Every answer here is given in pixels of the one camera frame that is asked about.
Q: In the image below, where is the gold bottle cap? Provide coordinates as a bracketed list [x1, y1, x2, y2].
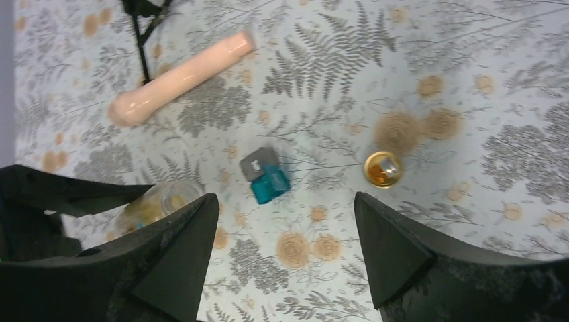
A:
[364, 151, 403, 189]

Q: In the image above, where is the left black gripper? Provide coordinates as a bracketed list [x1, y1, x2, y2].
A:
[1, 164, 151, 262]

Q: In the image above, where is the floral table mat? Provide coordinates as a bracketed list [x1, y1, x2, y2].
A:
[13, 1, 568, 321]

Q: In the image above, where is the black microphone tripod stand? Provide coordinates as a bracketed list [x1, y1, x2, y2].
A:
[121, 0, 172, 85]

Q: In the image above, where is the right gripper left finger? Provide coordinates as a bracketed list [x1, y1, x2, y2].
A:
[1, 193, 219, 321]

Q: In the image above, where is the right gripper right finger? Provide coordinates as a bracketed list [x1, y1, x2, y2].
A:
[354, 192, 568, 321]

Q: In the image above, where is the teal pill box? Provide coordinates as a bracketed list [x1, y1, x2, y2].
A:
[240, 146, 291, 205]

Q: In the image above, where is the pink tube container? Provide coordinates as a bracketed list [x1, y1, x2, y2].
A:
[107, 31, 255, 127]

